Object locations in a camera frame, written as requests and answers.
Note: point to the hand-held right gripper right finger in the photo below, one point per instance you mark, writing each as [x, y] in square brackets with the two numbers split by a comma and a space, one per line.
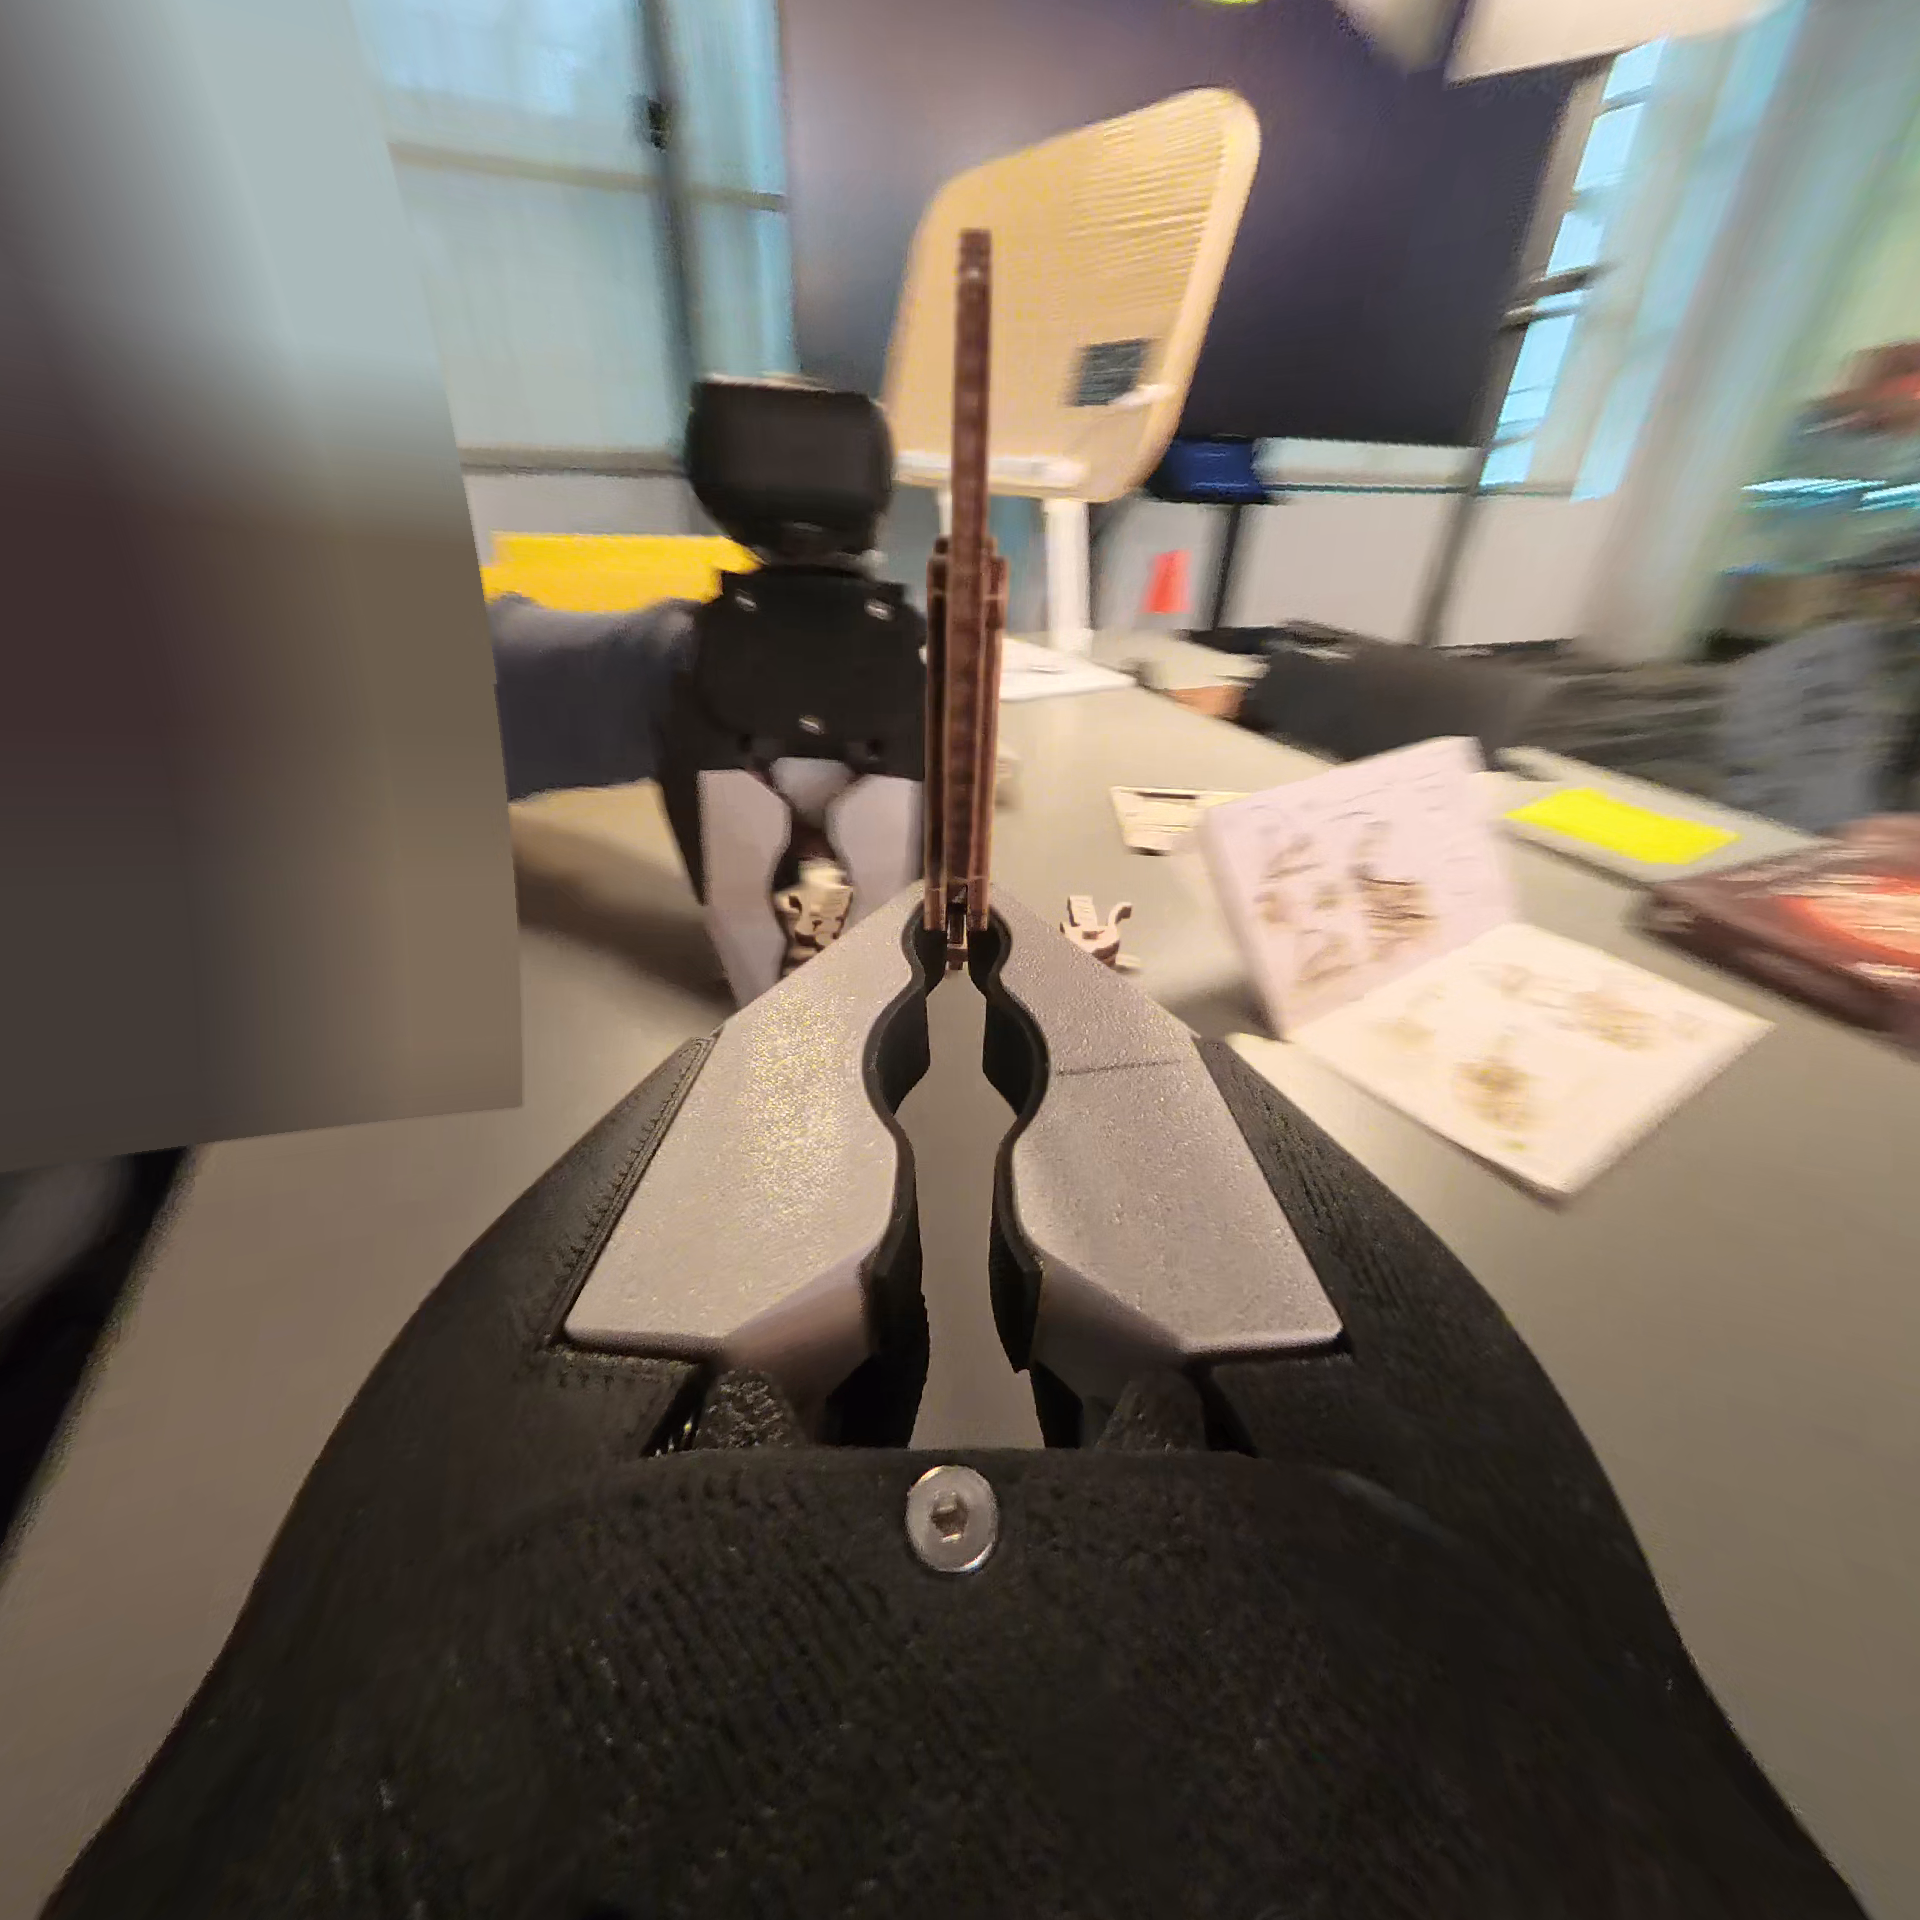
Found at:
[1155, 1185]

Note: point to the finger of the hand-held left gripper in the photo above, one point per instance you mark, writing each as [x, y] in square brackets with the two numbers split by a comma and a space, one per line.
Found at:
[878, 840]
[734, 856]

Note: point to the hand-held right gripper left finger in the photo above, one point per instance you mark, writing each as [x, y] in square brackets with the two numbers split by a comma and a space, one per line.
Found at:
[734, 1185]

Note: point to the spotted wooden model part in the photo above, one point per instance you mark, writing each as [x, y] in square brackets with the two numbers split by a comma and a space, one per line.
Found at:
[809, 907]

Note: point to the person's left forearm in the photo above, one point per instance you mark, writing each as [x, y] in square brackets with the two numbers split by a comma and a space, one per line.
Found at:
[599, 690]

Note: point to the small wooden model piece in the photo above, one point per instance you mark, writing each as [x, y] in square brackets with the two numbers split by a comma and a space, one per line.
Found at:
[1103, 932]

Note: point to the yellow object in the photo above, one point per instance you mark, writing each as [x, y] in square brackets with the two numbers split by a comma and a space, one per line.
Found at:
[599, 570]

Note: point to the orange traffic cone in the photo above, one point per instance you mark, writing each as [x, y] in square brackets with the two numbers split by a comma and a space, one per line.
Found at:
[1171, 580]

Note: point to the white instruction booklet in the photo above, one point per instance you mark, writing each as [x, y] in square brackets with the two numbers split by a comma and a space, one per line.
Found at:
[1501, 1049]

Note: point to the blue box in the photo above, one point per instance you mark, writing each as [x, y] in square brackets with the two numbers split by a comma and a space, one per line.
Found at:
[1213, 469]

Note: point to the beige mesh chair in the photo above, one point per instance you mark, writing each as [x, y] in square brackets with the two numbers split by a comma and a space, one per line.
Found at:
[1049, 270]

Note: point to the black bag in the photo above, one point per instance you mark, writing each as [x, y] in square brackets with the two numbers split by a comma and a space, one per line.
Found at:
[1395, 698]

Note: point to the yellow sticky note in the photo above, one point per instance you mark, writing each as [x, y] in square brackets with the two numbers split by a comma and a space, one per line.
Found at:
[1613, 825]

